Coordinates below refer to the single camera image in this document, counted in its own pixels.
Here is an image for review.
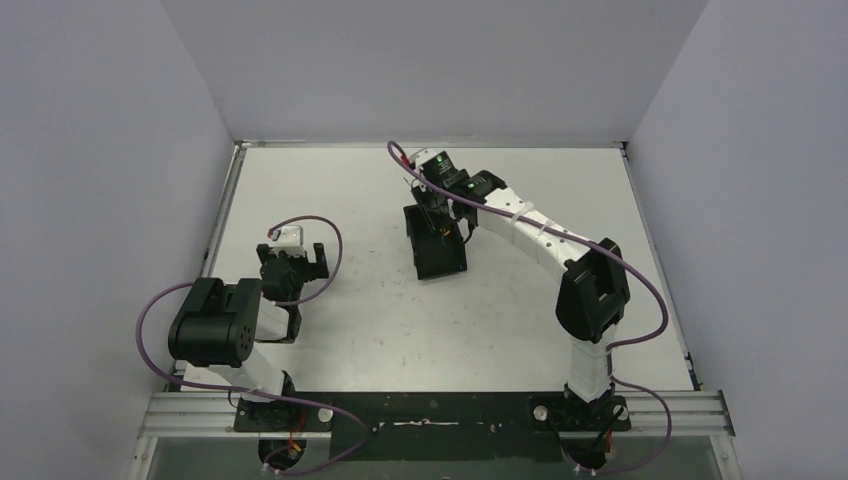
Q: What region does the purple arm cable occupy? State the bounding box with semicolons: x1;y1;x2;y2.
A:
135;215;372;478
386;140;674;477

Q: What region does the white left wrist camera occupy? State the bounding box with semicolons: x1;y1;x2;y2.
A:
268;225;306;258

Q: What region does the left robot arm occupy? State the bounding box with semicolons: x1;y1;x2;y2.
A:
168;242;330;432

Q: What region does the black plastic bin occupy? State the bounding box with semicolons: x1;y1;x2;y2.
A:
403;205;468;281

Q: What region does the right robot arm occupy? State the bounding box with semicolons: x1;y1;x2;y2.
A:
403;149;630;433

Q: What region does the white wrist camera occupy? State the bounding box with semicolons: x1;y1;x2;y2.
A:
407;148;436;170
268;225;306;258

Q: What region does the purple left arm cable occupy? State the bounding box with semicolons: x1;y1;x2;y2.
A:
135;215;372;478

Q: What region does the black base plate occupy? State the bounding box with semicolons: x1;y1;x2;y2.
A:
233;392;631;466

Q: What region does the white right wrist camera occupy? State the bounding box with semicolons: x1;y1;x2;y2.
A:
407;148;436;170

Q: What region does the aluminium front rail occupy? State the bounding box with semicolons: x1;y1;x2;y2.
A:
140;391;735;438

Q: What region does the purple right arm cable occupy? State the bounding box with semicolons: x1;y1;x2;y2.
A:
386;140;674;477

